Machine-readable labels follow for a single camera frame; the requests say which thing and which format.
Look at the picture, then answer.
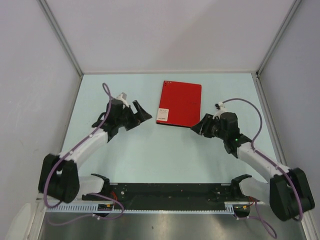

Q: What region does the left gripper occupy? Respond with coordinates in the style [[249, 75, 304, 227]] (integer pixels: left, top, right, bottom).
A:
[[116, 100, 152, 131]]

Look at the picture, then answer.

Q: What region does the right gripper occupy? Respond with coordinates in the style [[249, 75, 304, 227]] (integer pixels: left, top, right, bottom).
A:
[[189, 113, 227, 140]]

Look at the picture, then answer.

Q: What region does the red black folder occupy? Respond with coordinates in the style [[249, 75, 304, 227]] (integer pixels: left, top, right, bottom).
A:
[[156, 80, 202, 128]]

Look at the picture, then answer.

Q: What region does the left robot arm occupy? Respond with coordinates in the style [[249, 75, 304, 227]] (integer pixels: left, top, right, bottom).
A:
[[38, 99, 152, 203]]

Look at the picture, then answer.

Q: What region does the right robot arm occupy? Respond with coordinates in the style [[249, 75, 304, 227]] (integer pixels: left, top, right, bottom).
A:
[[191, 112, 315, 221]]

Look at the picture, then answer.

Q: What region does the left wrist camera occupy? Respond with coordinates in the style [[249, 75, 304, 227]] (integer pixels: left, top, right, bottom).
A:
[[116, 92, 130, 107]]

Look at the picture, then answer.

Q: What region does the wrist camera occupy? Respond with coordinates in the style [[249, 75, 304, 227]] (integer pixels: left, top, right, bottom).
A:
[[116, 92, 130, 107], [213, 101, 227, 118]]

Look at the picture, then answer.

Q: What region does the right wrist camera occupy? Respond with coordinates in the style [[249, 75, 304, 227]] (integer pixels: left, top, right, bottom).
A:
[[213, 101, 227, 118]]

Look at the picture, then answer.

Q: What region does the right side aluminium rail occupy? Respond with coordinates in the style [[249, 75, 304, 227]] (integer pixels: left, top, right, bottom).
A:
[[251, 72, 288, 166]]

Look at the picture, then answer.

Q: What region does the aluminium rail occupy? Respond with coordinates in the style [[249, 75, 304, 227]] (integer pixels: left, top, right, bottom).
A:
[[251, 72, 288, 166], [36, 182, 307, 205]]

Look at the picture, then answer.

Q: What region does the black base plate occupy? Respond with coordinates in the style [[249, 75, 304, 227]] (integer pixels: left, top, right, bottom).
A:
[[99, 183, 252, 210]]

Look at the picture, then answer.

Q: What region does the slotted cable duct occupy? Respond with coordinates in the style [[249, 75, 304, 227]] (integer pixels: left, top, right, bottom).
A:
[[46, 202, 251, 215]]

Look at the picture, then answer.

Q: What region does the aluminium front rail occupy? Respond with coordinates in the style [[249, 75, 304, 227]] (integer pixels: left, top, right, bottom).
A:
[[36, 182, 307, 205]]

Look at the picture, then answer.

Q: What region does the left aluminium frame post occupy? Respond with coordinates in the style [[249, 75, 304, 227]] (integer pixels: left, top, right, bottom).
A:
[[36, 0, 84, 79]]

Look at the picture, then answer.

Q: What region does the aluminium frame post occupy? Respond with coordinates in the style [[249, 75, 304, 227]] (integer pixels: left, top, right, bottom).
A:
[[255, 0, 303, 78], [36, 0, 84, 79]]

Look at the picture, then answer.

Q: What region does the right aluminium frame post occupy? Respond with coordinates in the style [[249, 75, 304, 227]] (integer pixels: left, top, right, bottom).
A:
[[255, 0, 303, 78]]

